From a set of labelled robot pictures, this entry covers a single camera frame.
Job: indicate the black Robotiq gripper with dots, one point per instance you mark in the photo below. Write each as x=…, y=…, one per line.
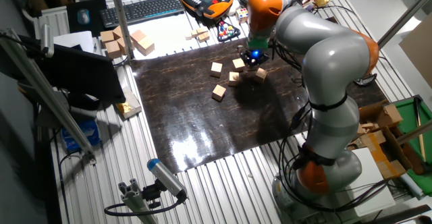
x=255, y=57

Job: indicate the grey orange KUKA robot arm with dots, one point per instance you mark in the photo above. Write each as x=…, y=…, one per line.
x=330, y=65

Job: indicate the black triangle ball tray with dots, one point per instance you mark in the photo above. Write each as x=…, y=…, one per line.
x=229, y=36

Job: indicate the Rubik's cube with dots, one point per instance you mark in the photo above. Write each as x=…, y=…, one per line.
x=242, y=15

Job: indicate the small wooden block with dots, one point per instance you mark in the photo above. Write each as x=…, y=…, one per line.
x=188, y=36
x=203, y=37
x=194, y=33
x=202, y=30

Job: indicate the white egg shaped object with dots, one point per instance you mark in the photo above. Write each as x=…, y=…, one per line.
x=233, y=11

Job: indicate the dark marble pattern mat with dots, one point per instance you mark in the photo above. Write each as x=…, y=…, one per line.
x=202, y=122

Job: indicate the large white paper sheet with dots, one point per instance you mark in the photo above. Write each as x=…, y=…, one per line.
x=168, y=31

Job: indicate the large wooden cube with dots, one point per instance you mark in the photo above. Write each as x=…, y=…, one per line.
x=117, y=31
x=107, y=36
x=146, y=46
x=121, y=45
x=137, y=35
x=113, y=49

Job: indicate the black computer keyboard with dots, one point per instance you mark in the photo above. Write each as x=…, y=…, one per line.
x=141, y=9

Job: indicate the open box with gold foil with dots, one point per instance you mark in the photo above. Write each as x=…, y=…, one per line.
x=130, y=107

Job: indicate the small cardboard box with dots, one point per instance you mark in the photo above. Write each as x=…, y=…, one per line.
x=388, y=116

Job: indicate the green mini pool table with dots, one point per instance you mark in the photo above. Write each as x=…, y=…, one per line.
x=410, y=119

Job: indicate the white board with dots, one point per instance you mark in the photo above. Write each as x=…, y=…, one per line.
x=371, y=183

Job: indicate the brown cardboard sheet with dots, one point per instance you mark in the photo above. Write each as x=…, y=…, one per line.
x=420, y=48

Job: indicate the black monitor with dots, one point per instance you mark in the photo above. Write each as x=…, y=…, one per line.
x=84, y=72

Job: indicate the big cardboard box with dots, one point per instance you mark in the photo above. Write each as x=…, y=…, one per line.
x=388, y=168

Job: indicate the wooden cue stick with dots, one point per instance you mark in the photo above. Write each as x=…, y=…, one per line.
x=418, y=116

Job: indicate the grey computer mouse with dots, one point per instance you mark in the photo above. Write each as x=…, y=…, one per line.
x=83, y=16

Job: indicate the short aluminium profile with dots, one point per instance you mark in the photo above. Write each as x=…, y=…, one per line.
x=133, y=200

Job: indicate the small white paper sheet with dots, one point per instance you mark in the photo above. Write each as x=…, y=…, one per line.
x=72, y=40

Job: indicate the blue tissue pack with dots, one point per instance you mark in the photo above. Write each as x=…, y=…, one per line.
x=81, y=136

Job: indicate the black mouse pad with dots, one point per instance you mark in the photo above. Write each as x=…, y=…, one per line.
x=74, y=4

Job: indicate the green gripper mount adapter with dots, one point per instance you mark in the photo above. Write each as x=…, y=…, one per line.
x=258, y=44

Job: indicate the black post base plate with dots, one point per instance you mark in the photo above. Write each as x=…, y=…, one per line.
x=366, y=79

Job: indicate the silver camera with blue cap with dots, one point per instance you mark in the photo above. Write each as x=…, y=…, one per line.
x=165, y=176

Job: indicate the aluminium frame post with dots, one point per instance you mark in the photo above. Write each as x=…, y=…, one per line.
x=118, y=15
x=408, y=13

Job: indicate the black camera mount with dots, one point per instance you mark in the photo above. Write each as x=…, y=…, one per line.
x=152, y=193

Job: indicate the silver stick camera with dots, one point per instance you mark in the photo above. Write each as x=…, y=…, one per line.
x=46, y=40

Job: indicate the diagonal aluminium frame bar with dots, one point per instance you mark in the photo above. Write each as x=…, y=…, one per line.
x=45, y=89

